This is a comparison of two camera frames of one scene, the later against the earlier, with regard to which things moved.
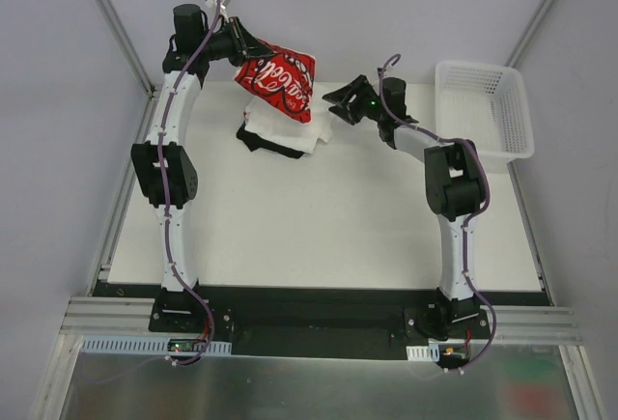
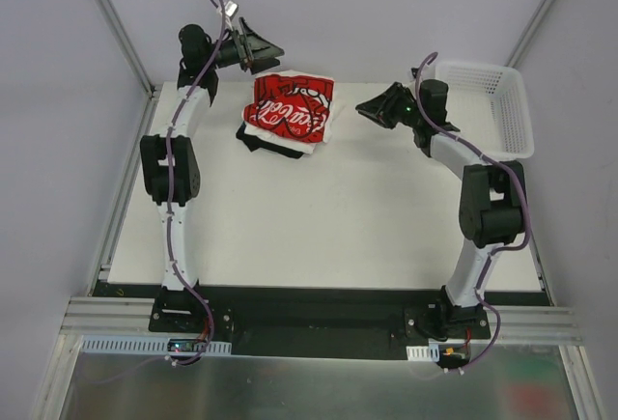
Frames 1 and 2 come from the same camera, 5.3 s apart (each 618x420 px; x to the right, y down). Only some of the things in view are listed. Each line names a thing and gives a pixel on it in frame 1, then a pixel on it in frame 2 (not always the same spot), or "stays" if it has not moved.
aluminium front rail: x=506 y=324 stays
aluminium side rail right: x=530 y=230 stays
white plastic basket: x=486 y=104 stays
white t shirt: x=264 y=119 → x=302 y=147
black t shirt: x=255 y=141 stays
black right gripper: x=357 y=99 → x=395 y=106
